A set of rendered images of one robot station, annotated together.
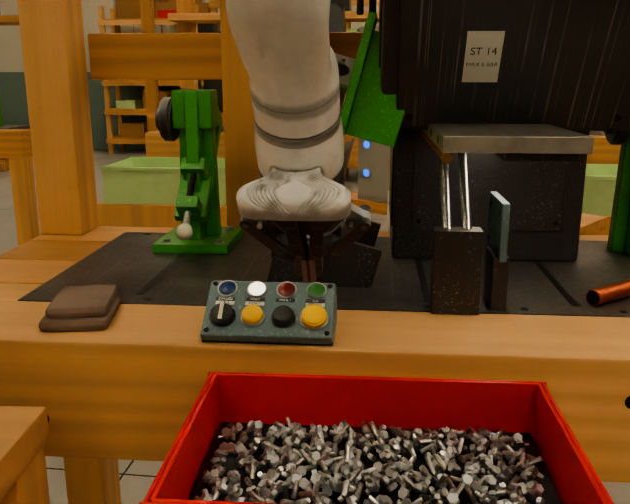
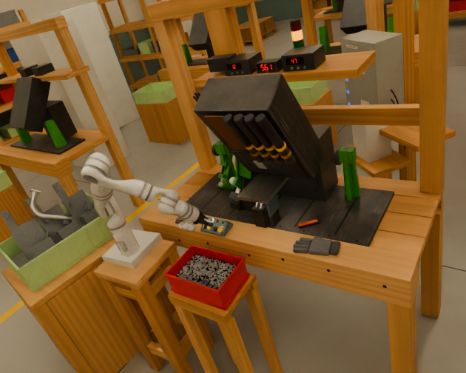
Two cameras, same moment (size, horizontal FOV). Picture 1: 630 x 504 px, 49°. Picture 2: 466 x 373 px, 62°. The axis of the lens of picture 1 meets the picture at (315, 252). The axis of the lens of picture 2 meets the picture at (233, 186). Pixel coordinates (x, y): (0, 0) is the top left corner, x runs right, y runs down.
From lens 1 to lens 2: 1.43 m
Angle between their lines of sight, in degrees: 37
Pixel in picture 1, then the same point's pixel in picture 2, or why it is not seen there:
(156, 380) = (195, 237)
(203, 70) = not seen: hidden behind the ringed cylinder
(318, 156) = (188, 220)
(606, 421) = (279, 262)
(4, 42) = not seen: outside the picture
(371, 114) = (243, 171)
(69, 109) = (199, 136)
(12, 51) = not seen: outside the picture
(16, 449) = (166, 251)
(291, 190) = (185, 226)
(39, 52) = (188, 121)
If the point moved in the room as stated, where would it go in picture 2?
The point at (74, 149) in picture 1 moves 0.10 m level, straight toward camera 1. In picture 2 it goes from (203, 147) to (199, 154)
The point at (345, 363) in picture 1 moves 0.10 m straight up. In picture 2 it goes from (225, 240) to (220, 225)
